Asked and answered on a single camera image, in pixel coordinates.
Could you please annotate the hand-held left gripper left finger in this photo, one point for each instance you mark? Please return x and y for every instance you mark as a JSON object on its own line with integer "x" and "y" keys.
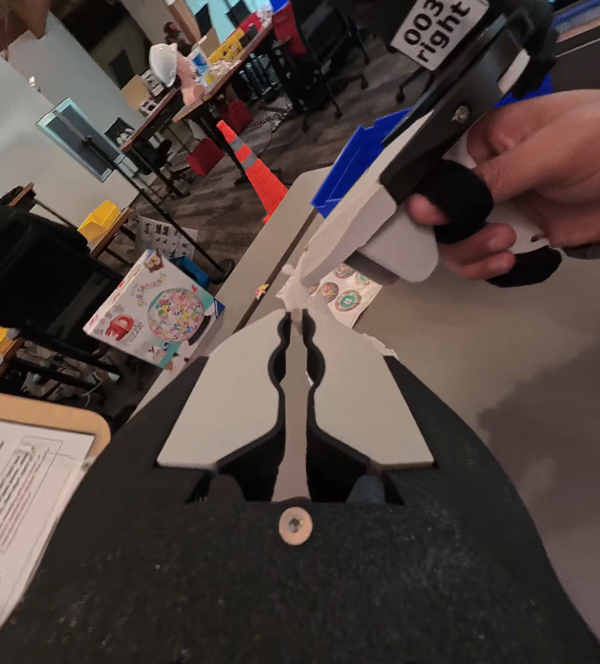
{"x": 227, "y": 404}

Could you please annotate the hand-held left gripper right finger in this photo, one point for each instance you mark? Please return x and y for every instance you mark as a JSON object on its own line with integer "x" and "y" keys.
{"x": 367, "y": 410}

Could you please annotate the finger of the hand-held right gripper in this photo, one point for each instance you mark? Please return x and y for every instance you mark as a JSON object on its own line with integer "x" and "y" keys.
{"x": 352, "y": 218}

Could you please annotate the single white jigsaw piece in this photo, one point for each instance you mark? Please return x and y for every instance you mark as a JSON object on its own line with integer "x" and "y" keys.
{"x": 296, "y": 295}

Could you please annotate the puzzle instruction leaflet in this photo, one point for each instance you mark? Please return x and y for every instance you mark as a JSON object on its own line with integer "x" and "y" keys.
{"x": 365, "y": 298}

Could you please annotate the white puzzle box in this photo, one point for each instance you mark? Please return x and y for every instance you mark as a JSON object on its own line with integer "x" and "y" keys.
{"x": 149, "y": 311}

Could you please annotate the person's right hand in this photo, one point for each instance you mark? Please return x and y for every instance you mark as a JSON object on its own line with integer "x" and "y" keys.
{"x": 564, "y": 166}

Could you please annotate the orange traffic cone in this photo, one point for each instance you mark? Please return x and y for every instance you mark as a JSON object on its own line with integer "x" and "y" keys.
{"x": 258, "y": 176}

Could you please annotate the black office chair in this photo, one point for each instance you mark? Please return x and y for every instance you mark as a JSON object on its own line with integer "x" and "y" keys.
{"x": 331, "y": 52}

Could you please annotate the blue tote bag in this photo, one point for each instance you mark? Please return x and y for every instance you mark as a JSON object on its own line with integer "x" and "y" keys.
{"x": 191, "y": 272}

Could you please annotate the wooden clipboard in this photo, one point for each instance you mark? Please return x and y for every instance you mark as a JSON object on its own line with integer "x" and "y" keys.
{"x": 71, "y": 410}

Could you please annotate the red plastic box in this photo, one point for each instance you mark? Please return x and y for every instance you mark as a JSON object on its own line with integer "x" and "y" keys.
{"x": 204, "y": 155}

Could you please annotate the printed picture sheet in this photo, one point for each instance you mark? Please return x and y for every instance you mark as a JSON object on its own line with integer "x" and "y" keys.
{"x": 165, "y": 236}

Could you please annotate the wooden table black legs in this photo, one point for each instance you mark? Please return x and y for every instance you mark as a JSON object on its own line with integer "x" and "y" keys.
{"x": 113, "y": 233}
{"x": 227, "y": 72}

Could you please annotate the printed paper sheet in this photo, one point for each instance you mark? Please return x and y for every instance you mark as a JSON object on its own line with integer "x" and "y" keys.
{"x": 19, "y": 493}

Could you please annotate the white hard hat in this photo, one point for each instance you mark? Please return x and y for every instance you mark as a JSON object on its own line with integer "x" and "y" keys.
{"x": 164, "y": 62}

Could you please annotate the glass panel on stand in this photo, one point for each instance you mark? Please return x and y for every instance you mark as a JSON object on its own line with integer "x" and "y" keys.
{"x": 77, "y": 137}

